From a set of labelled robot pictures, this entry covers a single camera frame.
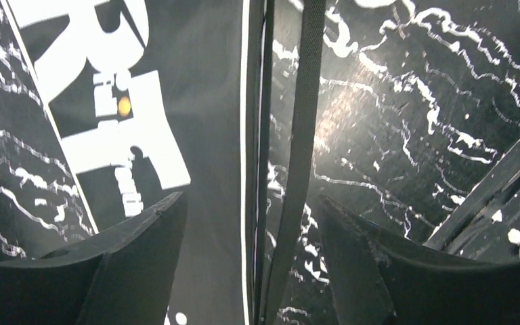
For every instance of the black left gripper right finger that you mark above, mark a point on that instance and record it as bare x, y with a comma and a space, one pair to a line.
378, 277

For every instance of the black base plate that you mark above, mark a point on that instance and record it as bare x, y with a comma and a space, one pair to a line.
486, 226

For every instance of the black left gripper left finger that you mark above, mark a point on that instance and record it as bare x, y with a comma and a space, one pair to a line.
123, 275

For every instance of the black racket bag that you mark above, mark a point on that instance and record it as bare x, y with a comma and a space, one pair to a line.
153, 97

